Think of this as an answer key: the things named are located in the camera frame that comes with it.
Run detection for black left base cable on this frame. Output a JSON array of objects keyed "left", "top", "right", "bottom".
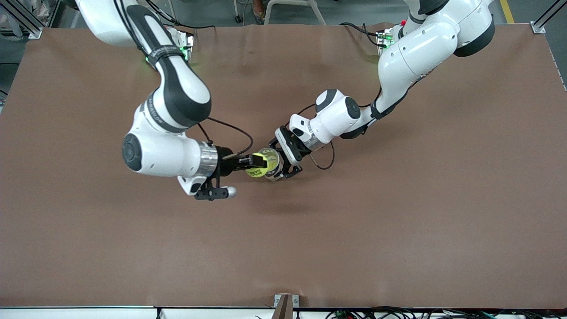
[{"left": 339, "top": 21, "right": 387, "bottom": 47}]

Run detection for brown table cover mat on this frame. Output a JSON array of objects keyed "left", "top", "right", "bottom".
[{"left": 0, "top": 23, "right": 567, "bottom": 309}]

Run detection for black right base cable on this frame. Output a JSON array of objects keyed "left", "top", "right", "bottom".
[{"left": 146, "top": 0, "right": 217, "bottom": 30}]

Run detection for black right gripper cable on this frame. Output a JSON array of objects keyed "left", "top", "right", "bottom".
[{"left": 197, "top": 116, "right": 255, "bottom": 158}]

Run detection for black base cable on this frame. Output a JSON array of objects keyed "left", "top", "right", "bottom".
[
  {"left": 146, "top": 0, "right": 217, "bottom": 30},
  {"left": 339, "top": 21, "right": 387, "bottom": 47}
]

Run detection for tangled black cable bundle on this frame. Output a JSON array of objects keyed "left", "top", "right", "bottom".
[{"left": 326, "top": 306, "right": 567, "bottom": 319}]

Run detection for aluminium frame post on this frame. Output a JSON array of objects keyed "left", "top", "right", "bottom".
[
  {"left": 530, "top": 0, "right": 567, "bottom": 35},
  {"left": 0, "top": 0, "right": 43, "bottom": 39}
]

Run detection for yellow tennis ball black print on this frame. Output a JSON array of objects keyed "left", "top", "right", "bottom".
[{"left": 245, "top": 153, "right": 269, "bottom": 179}]

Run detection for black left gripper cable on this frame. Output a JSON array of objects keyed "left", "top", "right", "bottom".
[{"left": 292, "top": 86, "right": 384, "bottom": 171}]

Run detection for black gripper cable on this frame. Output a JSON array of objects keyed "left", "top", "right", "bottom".
[
  {"left": 197, "top": 116, "right": 255, "bottom": 158},
  {"left": 292, "top": 86, "right": 384, "bottom": 171}
]

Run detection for clear plastic tennis ball can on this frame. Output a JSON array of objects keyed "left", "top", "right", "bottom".
[{"left": 257, "top": 148, "right": 284, "bottom": 182}]

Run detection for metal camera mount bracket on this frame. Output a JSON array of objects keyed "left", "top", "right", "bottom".
[{"left": 271, "top": 294, "right": 300, "bottom": 319}]

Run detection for white stool legs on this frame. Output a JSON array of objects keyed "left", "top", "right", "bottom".
[{"left": 233, "top": 0, "right": 328, "bottom": 26}]

